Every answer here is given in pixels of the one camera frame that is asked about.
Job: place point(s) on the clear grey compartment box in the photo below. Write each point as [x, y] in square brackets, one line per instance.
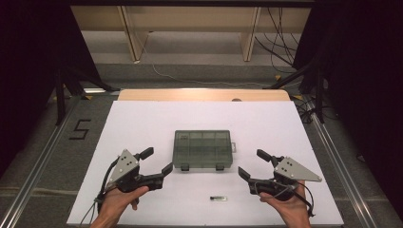
[202, 148]

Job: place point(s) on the black curtain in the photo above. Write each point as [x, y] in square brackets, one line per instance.
[28, 63]
[364, 79]

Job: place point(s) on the black metal stand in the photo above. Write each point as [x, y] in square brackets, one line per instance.
[60, 98]
[319, 95]

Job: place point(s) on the white table mat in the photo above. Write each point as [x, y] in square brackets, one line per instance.
[202, 114]

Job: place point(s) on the person's left hand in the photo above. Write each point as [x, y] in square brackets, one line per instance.
[117, 202]

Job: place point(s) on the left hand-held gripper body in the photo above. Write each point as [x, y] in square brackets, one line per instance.
[126, 171]

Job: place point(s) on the person's right hand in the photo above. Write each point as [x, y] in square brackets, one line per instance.
[293, 212]

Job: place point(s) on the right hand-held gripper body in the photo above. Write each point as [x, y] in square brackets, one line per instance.
[291, 171]

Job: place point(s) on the beige wooden bench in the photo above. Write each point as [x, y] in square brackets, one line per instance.
[190, 19]

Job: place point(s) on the small black and silver bit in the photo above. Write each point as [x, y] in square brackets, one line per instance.
[218, 198]

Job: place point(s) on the aluminium floor rail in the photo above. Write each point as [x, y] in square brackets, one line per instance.
[342, 171]
[34, 171]

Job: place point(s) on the wooden table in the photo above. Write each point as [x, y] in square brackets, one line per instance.
[202, 95]

